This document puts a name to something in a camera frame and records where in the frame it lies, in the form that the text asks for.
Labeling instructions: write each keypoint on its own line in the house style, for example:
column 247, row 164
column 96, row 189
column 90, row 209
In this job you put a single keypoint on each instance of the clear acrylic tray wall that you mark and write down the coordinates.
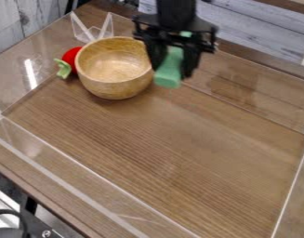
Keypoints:
column 99, row 209

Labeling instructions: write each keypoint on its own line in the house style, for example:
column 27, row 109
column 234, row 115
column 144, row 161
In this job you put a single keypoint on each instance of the brown wooden bowl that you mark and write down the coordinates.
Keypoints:
column 114, row 67

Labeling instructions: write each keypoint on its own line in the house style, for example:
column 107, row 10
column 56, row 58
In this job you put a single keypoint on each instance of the clear acrylic corner bracket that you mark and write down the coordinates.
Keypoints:
column 94, row 33

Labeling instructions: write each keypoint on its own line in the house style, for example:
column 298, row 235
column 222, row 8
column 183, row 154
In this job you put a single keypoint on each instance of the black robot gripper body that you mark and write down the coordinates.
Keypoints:
column 198, row 33

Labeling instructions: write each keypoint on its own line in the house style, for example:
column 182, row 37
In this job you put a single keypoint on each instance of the green rectangular block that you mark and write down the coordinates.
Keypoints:
column 167, row 75

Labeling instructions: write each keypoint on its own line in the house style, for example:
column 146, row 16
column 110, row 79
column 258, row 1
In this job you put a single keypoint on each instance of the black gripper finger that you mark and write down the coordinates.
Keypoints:
column 156, row 49
column 191, row 55

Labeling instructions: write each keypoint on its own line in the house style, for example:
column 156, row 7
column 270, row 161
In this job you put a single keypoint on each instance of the black table leg bracket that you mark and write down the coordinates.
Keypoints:
column 36, row 227

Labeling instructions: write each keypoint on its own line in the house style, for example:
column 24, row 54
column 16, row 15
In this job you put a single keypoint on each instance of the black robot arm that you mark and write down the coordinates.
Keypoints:
column 175, row 13

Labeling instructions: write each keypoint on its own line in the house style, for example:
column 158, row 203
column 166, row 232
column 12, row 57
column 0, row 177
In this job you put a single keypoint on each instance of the red toy apple green leaf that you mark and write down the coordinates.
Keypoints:
column 67, row 62

